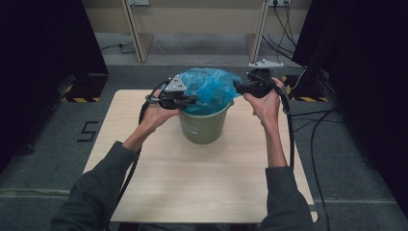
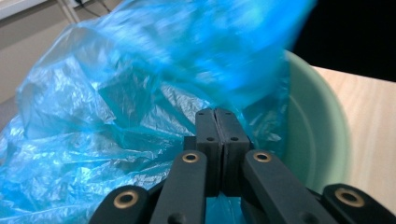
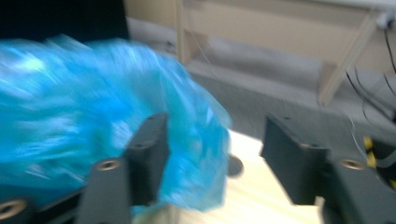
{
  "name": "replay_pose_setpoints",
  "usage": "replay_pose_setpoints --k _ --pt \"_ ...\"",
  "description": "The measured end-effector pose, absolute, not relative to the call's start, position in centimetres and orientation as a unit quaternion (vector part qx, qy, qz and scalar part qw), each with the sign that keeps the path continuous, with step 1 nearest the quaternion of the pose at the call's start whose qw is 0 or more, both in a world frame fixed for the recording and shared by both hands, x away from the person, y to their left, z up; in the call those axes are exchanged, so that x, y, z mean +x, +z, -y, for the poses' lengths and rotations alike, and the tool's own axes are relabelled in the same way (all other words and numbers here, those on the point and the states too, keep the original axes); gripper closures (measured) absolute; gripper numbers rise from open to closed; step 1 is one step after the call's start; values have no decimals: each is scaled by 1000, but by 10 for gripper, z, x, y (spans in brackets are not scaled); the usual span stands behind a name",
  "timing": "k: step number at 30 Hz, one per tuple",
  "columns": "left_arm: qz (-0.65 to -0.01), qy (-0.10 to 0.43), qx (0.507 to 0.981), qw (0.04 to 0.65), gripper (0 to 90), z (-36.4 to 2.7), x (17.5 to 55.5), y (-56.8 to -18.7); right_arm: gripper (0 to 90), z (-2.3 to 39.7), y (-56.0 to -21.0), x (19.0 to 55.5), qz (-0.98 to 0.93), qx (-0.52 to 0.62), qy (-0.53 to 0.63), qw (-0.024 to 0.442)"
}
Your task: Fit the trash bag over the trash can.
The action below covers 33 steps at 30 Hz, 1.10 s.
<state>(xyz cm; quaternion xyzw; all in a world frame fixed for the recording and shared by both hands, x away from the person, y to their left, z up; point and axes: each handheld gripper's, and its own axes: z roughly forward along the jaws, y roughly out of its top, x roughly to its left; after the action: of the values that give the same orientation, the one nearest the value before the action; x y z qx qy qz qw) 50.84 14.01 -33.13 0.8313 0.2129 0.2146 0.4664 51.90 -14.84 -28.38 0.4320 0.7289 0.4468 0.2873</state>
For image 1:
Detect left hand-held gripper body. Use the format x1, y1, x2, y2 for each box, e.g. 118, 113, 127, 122
158, 74, 191, 111

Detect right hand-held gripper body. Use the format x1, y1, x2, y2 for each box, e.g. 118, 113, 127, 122
246, 58, 285, 99

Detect blue plastic bag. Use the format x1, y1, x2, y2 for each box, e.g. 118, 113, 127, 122
177, 67, 243, 116

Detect green plastic bucket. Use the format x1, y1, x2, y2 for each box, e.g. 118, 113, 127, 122
177, 99, 235, 145

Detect person's right hand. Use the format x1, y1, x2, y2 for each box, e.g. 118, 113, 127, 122
243, 77, 285, 129

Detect person's left hand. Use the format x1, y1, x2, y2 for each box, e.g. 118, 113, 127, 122
140, 90, 181, 133

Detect black stand base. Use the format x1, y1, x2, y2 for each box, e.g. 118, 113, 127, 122
61, 73, 109, 104
282, 74, 330, 103

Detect beige desk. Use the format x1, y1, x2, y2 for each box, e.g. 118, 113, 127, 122
81, 0, 312, 64

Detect black curtain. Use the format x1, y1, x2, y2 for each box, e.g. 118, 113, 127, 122
292, 0, 408, 219
0, 0, 109, 171

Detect black socket cables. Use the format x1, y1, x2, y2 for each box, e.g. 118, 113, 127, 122
261, 0, 306, 62

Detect short black floor cable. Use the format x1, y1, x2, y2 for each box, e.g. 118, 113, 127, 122
100, 41, 136, 55

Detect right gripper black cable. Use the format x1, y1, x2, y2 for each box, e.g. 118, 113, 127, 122
253, 71, 296, 171

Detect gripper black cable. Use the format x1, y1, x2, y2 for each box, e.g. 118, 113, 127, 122
253, 71, 296, 171
116, 80, 169, 206

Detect long black floor cable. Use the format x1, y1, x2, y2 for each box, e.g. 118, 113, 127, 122
309, 108, 338, 231

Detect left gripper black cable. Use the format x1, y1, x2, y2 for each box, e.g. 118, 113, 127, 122
116, 80, 169, 206

